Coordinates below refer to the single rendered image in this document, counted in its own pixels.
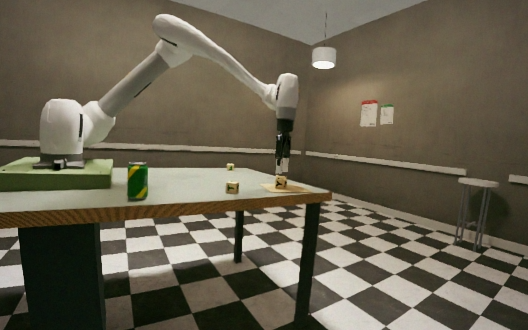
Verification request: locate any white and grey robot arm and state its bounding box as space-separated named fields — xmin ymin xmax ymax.
xmin=32 ymin=14 xmax=299 ymax=170

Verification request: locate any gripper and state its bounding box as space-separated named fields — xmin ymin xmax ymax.
xmin=275 ymin=119 xmax=294 ymax=174

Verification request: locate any green and yellow drink can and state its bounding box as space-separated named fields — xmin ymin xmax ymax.
xmin=127 ymin=162 xmax=148 ymax=200

